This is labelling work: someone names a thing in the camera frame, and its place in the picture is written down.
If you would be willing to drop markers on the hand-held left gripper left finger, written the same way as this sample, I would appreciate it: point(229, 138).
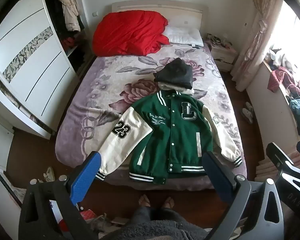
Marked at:
point(86, 177)

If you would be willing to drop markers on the white pillow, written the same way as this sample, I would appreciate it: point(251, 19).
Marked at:
point(183, 35)

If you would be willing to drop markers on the beige layered stack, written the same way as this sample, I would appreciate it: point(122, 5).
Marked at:
point(265, 170)

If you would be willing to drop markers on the beige shoe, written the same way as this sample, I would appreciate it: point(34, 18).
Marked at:
point(49, 174)

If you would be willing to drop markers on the grey white folded garment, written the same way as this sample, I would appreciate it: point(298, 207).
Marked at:
point(181, 90)

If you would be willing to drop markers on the white sliding-door wardrobe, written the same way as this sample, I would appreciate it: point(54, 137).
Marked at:
point(32, 62)

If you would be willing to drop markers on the person's left foot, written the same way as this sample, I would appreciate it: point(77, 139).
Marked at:
point(144, 200)

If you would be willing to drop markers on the white paper sheet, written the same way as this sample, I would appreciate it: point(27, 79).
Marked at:
point(120, 220)

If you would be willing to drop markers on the beige hanging coat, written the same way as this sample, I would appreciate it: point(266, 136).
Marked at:
point(70, 10)

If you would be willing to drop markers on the maroon cloth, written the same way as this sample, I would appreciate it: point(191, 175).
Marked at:
point(280, 78)

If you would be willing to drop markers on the pink lace curtain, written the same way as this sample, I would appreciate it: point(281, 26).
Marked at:
point(257, 42)

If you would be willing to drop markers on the grey sneaker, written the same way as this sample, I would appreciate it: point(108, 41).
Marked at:
point(100, 222)

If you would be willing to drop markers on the dark hanging clothes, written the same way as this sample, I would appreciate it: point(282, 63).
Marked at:
point(52, 10)

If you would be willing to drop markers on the red duvet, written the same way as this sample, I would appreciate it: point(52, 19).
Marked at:
point(130, 33)

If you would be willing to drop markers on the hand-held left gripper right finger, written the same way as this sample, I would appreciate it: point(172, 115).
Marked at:
point(215, 177)

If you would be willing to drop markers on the red folded clothing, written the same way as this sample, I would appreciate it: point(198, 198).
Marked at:
point(68, 42)

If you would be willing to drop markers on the person's right foot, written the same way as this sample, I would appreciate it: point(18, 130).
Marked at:
point(169, 202)

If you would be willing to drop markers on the person's grey fleece clothing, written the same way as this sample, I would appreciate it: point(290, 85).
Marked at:
point(160, 225)

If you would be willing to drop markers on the white bed headboard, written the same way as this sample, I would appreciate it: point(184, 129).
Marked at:
point(180, 12)

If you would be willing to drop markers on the white crumpled clothing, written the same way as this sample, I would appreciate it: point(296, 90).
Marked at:
point(280, 58)

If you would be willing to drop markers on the purple floral blanket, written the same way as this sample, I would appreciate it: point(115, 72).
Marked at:
point(110, 75)

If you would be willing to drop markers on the person's foot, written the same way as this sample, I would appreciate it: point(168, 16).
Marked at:
point(169, 202)
point(144, 200)

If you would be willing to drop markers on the red box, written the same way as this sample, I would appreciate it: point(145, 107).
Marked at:
point(88, 215)

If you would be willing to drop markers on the white nightstand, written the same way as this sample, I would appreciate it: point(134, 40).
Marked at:
point(223, 56)

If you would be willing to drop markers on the white wall socket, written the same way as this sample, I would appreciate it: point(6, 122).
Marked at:
point(95, 13)

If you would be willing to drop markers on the clutter of small toiletries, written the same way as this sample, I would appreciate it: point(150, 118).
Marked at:
point(218, 41)

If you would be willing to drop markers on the green and cream varsity jacket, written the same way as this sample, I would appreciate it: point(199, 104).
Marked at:
point(175, 135)

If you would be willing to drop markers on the white slipper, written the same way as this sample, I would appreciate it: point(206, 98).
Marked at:
point(247, 116)
point(249, 107)

